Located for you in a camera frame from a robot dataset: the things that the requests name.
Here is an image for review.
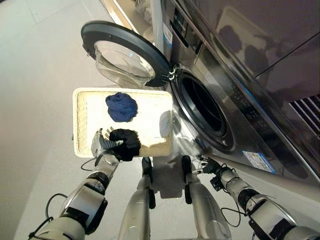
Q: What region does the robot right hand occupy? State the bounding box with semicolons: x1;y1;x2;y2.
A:
192;154;222;176

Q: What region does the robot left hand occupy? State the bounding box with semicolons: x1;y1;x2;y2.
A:
90;127;125;161

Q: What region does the black garment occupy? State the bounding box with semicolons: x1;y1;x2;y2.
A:
108;128;142;162

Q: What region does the silver front-load washing machine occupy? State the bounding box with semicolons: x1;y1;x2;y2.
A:
152;0;320;188

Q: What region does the dark washing machine drum opening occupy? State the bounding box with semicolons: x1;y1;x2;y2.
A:
174;71;235;151

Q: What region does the round glass washing machine door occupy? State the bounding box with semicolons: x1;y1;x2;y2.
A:
80;20;176;89

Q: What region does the dark robot right foot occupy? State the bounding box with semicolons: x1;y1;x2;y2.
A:
180;154;193;176

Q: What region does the dark robot foot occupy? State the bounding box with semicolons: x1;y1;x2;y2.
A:
180;154;193;176
141;156;154;184

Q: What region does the silver robot right leg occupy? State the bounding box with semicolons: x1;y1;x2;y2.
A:
184;173;232;240

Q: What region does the silver robot leg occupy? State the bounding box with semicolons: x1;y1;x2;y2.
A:
117;174;157;240
184;173;232;240

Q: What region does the blue crumpled garment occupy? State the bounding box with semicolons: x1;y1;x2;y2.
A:
105;92;139;123

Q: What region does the wide blue info sticker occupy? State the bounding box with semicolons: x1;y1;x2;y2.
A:
241;150;277;175

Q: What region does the dark robot left foot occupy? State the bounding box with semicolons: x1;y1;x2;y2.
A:
141;156;154;184

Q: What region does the white rectangular laundry basket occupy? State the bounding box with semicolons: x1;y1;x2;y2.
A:
72;87;174;158

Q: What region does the silver robot left leg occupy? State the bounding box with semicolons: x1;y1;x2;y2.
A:
117;174;157;240

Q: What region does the metal door hinge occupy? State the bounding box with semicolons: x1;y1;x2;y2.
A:
161;63;181;81

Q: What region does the slatted vent grille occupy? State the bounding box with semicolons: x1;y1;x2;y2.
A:
289;93;320;146

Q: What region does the tall blue white energy label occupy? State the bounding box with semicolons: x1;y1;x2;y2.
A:
162;21;174;55

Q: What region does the dark detergent drawer panel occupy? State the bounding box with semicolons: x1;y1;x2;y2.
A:
169;8;204;55

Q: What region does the dark glossy cabinet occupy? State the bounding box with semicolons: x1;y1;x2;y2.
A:
174;0;320;103

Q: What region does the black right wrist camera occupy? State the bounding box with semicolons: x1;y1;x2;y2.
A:
209;174;224;192

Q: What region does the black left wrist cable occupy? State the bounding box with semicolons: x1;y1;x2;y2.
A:
80;157;98;172

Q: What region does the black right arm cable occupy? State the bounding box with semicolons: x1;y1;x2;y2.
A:
220;206;248;229

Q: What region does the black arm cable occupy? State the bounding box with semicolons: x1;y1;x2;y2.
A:
220;206;248;229
27;193;69;240

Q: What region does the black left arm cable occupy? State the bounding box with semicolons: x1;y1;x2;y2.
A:
27;193;69;240

